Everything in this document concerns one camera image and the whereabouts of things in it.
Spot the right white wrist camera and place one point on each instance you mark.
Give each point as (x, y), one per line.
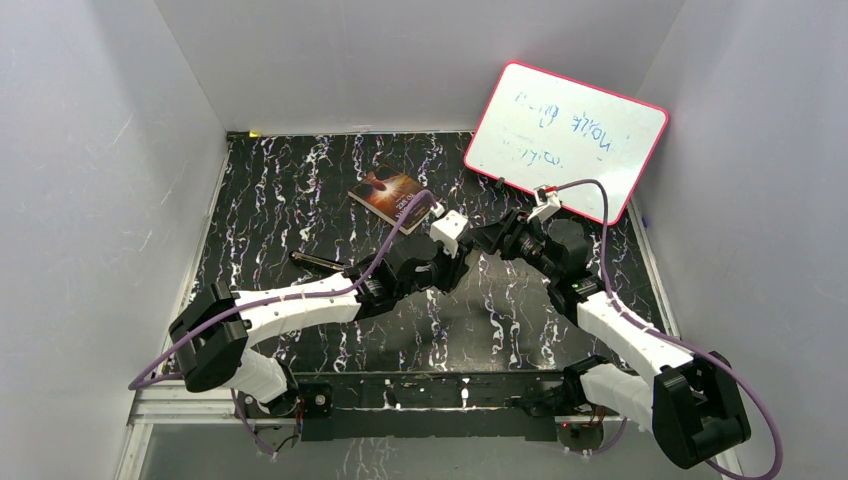
(547, 203)

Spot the pink framed whiteboard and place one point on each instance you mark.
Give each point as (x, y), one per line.
(543, 129)

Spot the dark paperback book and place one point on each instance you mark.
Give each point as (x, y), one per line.
(386, 192)

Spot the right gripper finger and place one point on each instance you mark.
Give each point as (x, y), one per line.
(509, 222)
(492, 239)

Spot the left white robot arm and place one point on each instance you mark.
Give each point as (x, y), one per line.
(216, 333)

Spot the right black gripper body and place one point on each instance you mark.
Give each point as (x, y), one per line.
(527, 244)

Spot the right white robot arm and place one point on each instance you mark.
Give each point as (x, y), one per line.
(689, 402)

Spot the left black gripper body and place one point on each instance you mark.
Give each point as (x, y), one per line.
(440, 274)

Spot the black stapler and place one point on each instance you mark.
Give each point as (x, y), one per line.
(315, 263)

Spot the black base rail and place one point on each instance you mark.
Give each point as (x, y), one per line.
(533, 405)

